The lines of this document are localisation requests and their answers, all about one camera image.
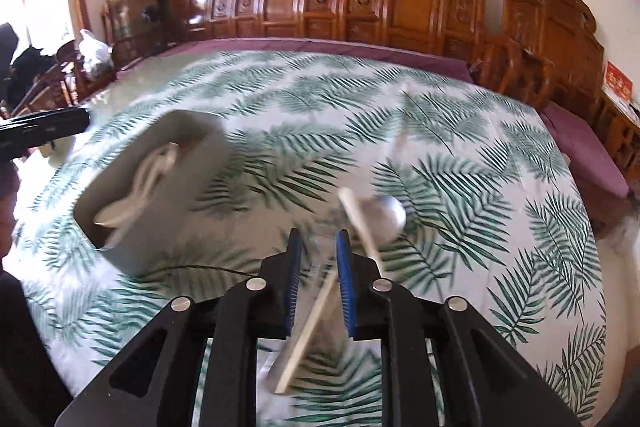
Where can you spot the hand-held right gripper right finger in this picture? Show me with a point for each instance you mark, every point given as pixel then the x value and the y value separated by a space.
pixel 346 287

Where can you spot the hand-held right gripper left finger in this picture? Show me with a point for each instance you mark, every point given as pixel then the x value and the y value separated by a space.
pixel 295 287

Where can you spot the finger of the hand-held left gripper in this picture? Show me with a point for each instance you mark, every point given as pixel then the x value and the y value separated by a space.
pixel 50 127

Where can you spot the golden chopstick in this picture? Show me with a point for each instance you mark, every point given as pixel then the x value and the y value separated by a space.
pixel 310 332

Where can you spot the grey metal rectangular container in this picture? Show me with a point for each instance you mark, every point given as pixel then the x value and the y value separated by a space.
pixel 200 187

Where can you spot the wooden dining chair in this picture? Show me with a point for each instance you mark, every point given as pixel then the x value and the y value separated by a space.
pixel 87 72
pixel 45 92

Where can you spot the dark clothing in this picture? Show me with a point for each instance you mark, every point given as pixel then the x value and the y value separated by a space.
pixel 25 62

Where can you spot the white plastic bag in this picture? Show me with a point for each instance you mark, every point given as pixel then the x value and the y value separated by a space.
pixel 95 52

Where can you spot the dark wooden cabinet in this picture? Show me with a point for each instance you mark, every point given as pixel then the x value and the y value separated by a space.
pixel 135 22

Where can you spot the leaf-print tablecloth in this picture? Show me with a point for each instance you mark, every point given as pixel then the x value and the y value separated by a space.
pixel 300 132

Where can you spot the long purple seat cushion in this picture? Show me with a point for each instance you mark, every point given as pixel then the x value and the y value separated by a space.
pixel 300 47

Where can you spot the short purple seat cushion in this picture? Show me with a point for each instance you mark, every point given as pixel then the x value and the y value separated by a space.
pixel 585 147

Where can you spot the wooden side table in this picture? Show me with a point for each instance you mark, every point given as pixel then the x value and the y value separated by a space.
pixel 622 132

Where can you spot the carved wooden armchair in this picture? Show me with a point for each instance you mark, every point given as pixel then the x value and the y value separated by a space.
pixel 550 37

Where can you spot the red gift box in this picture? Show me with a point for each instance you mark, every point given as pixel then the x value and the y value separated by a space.
pixel 618 82

